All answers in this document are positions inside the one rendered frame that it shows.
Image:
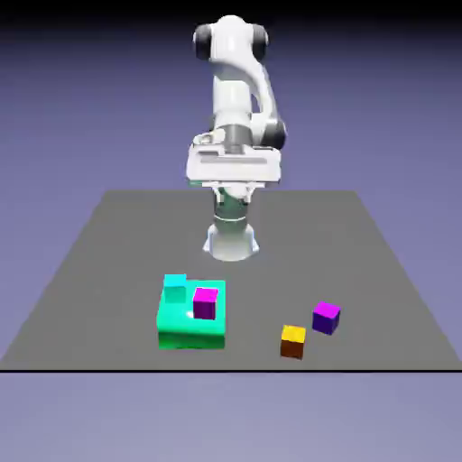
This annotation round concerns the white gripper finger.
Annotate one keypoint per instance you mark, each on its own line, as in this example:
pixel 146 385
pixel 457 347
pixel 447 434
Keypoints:
pixel 250 193
pixel 218 194

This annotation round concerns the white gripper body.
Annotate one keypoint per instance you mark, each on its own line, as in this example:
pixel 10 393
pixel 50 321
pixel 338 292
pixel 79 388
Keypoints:
pixel 233 166

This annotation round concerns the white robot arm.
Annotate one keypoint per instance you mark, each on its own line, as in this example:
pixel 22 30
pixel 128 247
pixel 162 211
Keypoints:
pixel 231 65

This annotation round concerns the small cyan cube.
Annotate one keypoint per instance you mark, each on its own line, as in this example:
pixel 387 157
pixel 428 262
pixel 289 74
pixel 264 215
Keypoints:
pixel 174 288

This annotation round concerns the small magenta cube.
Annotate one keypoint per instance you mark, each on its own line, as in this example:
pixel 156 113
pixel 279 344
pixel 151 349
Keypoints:
pixel 205 303

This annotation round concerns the small purple cube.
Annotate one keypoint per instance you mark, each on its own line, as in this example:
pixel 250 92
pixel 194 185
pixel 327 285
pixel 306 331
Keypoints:
pixel 326 317

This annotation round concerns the small orange cube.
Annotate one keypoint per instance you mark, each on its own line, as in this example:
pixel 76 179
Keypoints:
pixel 292 342

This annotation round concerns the large green box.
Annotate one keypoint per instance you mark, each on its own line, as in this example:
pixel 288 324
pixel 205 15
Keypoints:
pixel 191 325

